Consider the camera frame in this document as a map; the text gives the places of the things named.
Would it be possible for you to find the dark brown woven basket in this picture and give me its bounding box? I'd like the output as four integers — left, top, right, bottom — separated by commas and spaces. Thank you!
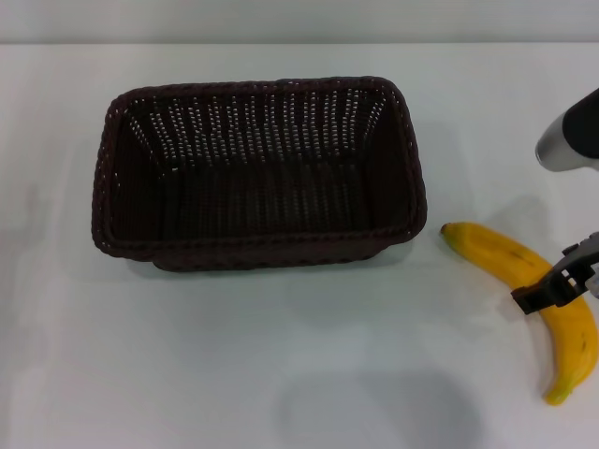
93, 74, 429, 274

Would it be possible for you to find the yellow banana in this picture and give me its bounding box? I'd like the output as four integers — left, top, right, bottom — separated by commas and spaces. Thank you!
439, 222, 599, 407

